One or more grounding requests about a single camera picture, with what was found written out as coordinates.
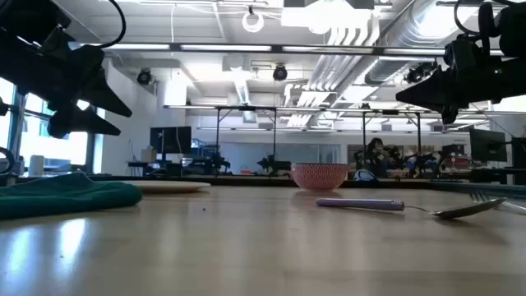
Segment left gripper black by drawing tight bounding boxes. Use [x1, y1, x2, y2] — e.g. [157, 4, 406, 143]
[0, 0, 133, 140]

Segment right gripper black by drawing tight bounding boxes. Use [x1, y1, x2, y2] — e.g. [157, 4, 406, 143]
[394, 34, 526, 126]

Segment purple-handled metal spoon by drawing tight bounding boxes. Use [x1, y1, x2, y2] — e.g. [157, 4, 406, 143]
[315, 196, 509, 220]

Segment black computer monitor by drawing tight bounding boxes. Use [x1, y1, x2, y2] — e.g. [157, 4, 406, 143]
[468, 127, 508, 164]
[149, 125, 193, 155]

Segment white paper towel roll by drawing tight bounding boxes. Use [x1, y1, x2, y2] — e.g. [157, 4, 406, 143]
[28, 155, 45, 178]

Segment person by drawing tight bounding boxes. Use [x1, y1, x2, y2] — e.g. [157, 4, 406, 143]
[353, 136, 390, 178]

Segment dark green folded cloth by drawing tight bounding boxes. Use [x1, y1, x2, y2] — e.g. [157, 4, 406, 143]
[0, 171, 144, 220]

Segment blue and white helmet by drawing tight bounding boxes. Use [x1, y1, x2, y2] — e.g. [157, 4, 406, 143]
[353, 168, 380, 183]

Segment metal fork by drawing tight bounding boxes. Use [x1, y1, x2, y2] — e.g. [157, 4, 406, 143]
[468, 189, 526, 213]

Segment round cream plate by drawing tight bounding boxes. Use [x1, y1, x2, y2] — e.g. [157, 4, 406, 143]
[121, 179, 212, 195]

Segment black hanging camera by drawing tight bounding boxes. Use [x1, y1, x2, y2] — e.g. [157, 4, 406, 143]
[272, 63, 289, 82]
[404, 60, 439, 85]
[136, 68, 156, 86]

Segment black background station frame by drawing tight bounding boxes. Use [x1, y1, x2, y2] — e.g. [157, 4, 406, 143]
[360, 109, 423, 166]
[215, 104, 278, 166]

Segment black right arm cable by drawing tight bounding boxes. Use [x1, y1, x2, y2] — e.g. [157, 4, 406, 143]
[453, 0, 482, 37]

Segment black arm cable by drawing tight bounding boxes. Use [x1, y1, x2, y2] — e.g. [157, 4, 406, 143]
[97, 0, 127, 49]
[453, 0, 482, 37]

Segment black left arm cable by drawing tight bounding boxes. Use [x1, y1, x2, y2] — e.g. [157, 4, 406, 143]
[97, 0, 127, 49]

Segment white coiled cable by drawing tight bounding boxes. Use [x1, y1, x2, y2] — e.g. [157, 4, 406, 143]
[241, 9, 265, 34]

